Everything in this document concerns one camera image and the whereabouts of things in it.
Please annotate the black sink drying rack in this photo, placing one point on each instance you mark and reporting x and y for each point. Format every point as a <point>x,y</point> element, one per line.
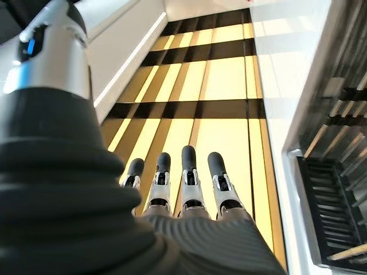
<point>329,200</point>

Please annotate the stainless steel sink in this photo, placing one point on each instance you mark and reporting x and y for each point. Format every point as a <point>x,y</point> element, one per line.
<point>309,94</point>

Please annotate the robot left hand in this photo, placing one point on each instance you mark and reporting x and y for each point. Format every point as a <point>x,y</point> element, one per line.
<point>57,200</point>

